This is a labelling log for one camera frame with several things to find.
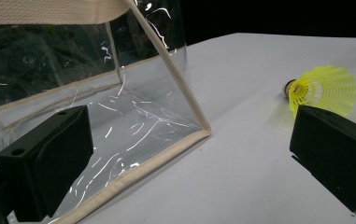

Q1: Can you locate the yellow plastic shuttlecock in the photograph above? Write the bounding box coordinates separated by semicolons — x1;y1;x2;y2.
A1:
283;64;356;119

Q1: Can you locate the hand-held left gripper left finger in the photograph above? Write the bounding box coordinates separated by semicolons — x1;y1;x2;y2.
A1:
0;105;94;223

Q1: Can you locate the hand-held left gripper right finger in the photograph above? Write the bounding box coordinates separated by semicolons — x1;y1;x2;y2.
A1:
289;105;356;221

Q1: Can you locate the clear plastic bag beige trim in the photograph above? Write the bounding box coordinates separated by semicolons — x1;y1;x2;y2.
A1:
0;0;212;224

